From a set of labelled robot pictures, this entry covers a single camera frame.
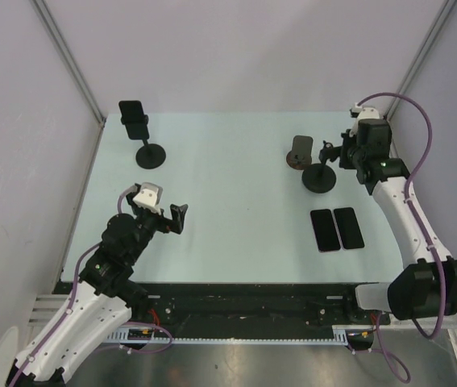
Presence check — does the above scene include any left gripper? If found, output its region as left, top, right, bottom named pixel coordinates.
left=127, top=193, right=187, bottom=262

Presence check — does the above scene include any white cable duct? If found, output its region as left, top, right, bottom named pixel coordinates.
left=103, top=325, right=375, bottom=346

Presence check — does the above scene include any brown-based phone stand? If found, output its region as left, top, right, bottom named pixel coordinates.
left=286, top=135, right=314, bottom=170

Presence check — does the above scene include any black phone stand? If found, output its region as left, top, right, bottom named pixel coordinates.
left=121, top=114, right=166, bottom=169
left=301, top=141, right=342, bottom=194

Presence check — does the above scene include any black phone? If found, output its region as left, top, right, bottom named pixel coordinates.
left=334, top=207, right=365, bottom=250
left=118, top=100, right=146, bottom=125

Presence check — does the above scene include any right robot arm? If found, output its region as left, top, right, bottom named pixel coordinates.
left=339, top=118, right=457, bottom=323

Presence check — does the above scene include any right aluminium frame post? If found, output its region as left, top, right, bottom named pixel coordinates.
left=381, top=0, right=457, bottom=122

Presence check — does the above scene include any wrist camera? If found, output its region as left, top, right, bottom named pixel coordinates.
left=349, top=103, right=382, bottom=137
left=132, top=182, right=163, bottom=215

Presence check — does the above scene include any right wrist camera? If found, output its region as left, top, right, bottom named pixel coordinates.
left=349, top=103, right=382, bottom=137

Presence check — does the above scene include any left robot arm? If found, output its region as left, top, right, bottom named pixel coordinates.
left=6, top=205, right=188, bottom=386

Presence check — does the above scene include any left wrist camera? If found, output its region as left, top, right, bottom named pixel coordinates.
left=132, top=182, right=163, bottom=215

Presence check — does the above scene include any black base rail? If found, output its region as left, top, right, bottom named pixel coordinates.
left=52, top=281, right=393, bottom=338

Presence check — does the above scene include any purple-edged phone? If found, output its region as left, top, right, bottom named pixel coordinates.
left=310, top=209, right=341, bottom=252

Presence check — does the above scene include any left aluminium frame post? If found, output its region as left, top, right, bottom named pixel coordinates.
left=30, top=0, right=106, bottom=127

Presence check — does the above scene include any aluminium frame post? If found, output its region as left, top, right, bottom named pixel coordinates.
left=381, top=0, right=457, bottom=122
left=30, top=0, right=106, bottom=127

